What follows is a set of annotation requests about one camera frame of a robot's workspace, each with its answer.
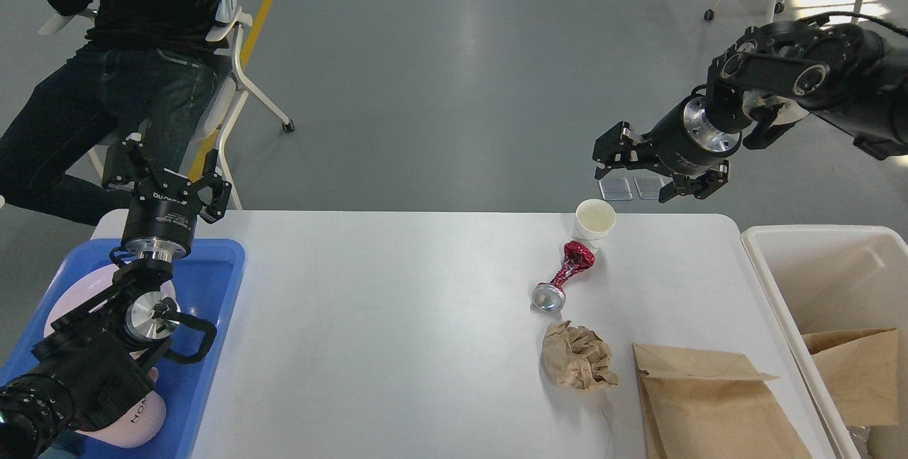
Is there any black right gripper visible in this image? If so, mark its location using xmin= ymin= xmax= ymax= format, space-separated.
xmin=592 ymin=96 xmax=742 ymax=204

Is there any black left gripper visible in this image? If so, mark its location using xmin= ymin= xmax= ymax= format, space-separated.
xmin=101 ymin=135 xmax=233 ymax=261

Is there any white paper cup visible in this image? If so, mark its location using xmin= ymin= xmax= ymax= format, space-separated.
xmin=571 ymin=199 xmax=617 ymax=251

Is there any red foil wrapper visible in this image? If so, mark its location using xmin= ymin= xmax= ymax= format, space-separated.
xmin=549 ymin=241 xmax=596 ymax=289

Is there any pink plastic plate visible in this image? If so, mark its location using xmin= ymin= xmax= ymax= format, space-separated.
xmin=33 ymin=259 xmax=179 ymax=359

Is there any pink mug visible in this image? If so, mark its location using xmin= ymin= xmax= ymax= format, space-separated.
xmin=77 ymin=391 xmax=167 ymax=448

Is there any brown paper bag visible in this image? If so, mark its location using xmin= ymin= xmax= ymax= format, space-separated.
xmin=633 ymin=343 xmax=811 ymax=458
xmin=802 ymin=328 xmax=899 ymax=427

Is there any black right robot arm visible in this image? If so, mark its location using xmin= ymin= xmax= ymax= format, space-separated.
xmin=592 ymin=13 xmax=907 ymax=203

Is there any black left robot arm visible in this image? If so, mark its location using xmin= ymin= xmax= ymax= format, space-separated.
xmin=2 ymin=133 xmax=233 ymax=458

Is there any small grey metal plate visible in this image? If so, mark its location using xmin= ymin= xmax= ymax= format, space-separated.
xmin=599 ymin=177 xmax=635 ymax=201

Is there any blue plastic tray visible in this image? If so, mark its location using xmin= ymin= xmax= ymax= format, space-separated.
xmin=1 ymin=238 xmax=245 ymax=458

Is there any white chair leg left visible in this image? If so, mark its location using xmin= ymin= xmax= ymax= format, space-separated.
xmin=37 ymin=5 xmax=296 ymax=210

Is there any person leg with shoe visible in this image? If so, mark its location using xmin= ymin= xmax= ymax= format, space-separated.
xmin=0 ymin=0 xmax=238 ymax=227

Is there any white plastic bin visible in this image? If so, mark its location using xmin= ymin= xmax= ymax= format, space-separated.
xmin=742 ymin=224 xmax=907 ymax=458

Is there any crumpled brown paper ball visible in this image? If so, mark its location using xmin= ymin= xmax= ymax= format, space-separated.
xmin=541 ymin=321 xmax=619 ymax=392

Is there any flat brown paper bag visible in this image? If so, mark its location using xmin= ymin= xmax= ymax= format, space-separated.
xmin=633 ymin=343 xmax=811 ymax=458

